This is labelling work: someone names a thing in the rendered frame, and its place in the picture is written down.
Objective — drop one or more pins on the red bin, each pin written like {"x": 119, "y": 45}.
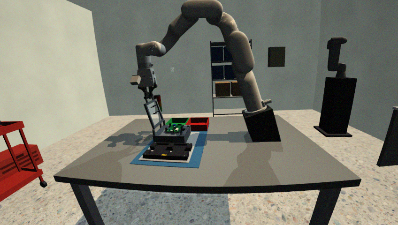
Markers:
{"x": 198, "y": 124}

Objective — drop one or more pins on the green bin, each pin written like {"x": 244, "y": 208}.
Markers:
{"x": 176, "y": 121}

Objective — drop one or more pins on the green circuit board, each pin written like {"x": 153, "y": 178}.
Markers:
{"x": 175, "y": 127}

